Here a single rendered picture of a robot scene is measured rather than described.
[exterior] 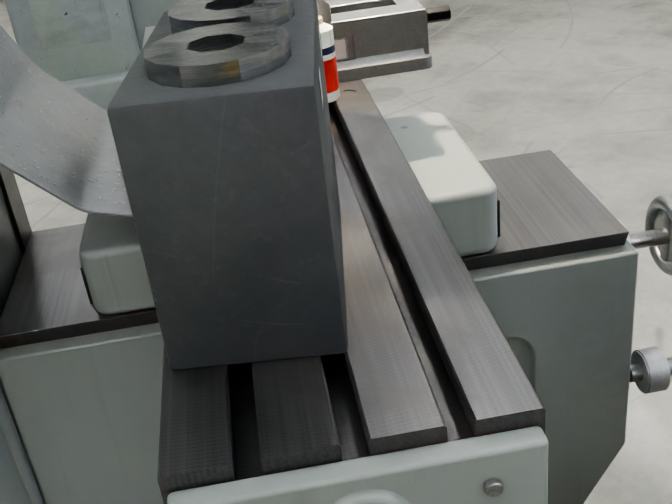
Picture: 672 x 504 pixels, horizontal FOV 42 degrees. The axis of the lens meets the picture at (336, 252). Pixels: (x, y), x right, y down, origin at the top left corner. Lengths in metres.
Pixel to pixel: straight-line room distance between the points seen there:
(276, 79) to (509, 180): 0.79
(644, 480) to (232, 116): 1.50
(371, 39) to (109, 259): 0.41
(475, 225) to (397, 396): 0.53
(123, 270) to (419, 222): 0.42
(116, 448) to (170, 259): 0.64
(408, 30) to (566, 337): 0.44
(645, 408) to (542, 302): 0.96
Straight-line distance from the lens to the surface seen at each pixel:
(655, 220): 1.37
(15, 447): 1.16
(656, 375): 1.24
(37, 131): 1.09
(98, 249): 1.03
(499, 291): 1.10
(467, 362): 0.57
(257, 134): 0.51
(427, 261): 0.68
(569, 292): 1.13
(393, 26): 1.10
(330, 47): 1.01
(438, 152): 1.14
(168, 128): 0.51
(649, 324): 2.32
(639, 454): 1.94
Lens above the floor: 1.30
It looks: 29 degrees down
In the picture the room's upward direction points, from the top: 7 degrees counter-clockwise
